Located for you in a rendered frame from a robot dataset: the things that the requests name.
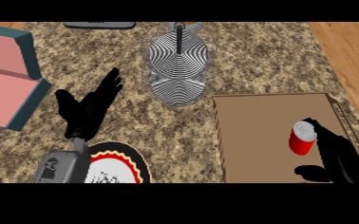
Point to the brown tray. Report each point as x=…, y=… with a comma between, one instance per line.
x=274, y=137

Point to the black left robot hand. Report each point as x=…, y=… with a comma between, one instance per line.
x=91, y=107

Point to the dark grey flat appliance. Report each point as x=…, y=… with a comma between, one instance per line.
x=99, y=25

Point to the black red white plate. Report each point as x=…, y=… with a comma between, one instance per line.
x=116, y=166

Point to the pink teal open box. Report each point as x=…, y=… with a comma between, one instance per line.
x=17, y=79

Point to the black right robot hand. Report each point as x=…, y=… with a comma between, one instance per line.
x=336, y=153

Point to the red can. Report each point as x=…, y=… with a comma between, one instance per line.
x=301, y=138

